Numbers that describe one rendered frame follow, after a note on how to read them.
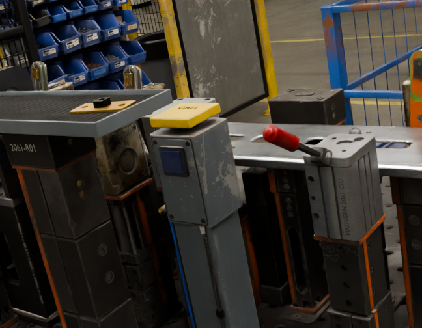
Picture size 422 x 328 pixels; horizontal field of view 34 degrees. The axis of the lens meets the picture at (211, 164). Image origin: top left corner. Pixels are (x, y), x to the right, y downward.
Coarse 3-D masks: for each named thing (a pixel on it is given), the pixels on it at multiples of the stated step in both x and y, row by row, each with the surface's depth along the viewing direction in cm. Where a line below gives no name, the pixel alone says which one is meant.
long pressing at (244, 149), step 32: (256, 128) 123; (288, 128) 119; (320, 128) 116; (352, 128) 113; (384, 128) 110; (416, 128) 107; (256, 160) 107; (288, 160) 103; (384, 160) 96; (416, 160) 94
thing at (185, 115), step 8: (184, 104) 81; (192, 104) 81; (200, 104) 80; (208, 104) 79; (216, 104) 79; (168, 112) 79; (176, 112) 78; (184, 112) 78; (192, 112) 77; (200, 112) 76; (208, 112) 77; (216, 112) 79; (152, 120) 78; (160, 120) 77; (168, 120) 77; (176, 120) 76; (184, 120) 75; (192, 120) 75; (200, 120) 76; (176, 128) 79; (184, 128) 78
